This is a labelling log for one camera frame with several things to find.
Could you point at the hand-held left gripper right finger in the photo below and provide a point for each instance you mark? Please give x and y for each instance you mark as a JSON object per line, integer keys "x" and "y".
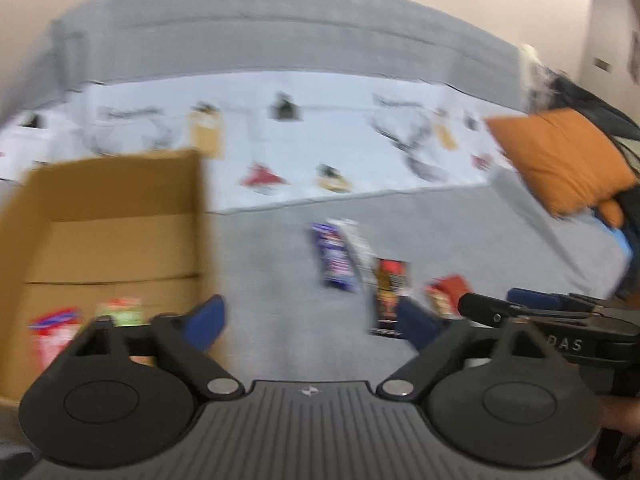
{"x": 417, "y": 325}

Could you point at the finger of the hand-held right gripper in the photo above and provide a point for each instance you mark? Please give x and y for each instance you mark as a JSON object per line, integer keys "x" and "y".
{"x": 482, "y": 307}
{"x": 532, "y": 297}

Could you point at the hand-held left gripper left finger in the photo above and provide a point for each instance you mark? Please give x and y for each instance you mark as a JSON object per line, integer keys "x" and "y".
{"x": 207, "y": 322}

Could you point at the black and red snack packet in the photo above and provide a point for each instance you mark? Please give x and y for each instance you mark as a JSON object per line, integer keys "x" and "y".
{"x": 389, "y": 292}

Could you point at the purple snack packet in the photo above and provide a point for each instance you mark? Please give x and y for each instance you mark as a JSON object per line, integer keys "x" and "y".
{"x": 334, "y": 260}

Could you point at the brown cardboard box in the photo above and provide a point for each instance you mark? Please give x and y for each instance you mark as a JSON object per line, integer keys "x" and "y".
{"x": 115, "y": 255}

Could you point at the person's right forearm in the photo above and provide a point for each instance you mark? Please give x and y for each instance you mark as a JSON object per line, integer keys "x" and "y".
{"x": 622, "y": 412}

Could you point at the grey bedsheet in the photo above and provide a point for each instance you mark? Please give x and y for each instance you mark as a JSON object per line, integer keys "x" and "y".
{"x": 280, "y": 285}

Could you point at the green snack packet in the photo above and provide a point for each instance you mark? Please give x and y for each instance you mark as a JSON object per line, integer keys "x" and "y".
{"x": 120, "y": 311}

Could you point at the blue cloth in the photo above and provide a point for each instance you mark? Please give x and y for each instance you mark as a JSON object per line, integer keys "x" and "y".
{"x": 620, "y": 237}

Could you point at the orange pillow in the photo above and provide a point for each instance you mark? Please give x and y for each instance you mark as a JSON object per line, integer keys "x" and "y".
{"x": 560, "y": 160}

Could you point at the red and white snack packet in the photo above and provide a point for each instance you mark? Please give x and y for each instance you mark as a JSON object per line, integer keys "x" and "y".
{"x": 52, "y": 335}

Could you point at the white printed blanket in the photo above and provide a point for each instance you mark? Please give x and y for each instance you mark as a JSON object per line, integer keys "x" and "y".
{"x": 310, "y": 130}

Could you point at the grey bed headboard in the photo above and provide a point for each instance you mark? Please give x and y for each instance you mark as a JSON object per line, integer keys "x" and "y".
{"x": 280, "y": 30}

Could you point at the wall socket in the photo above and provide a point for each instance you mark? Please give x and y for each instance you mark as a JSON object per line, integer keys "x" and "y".
{"x": 603, "y": 64}

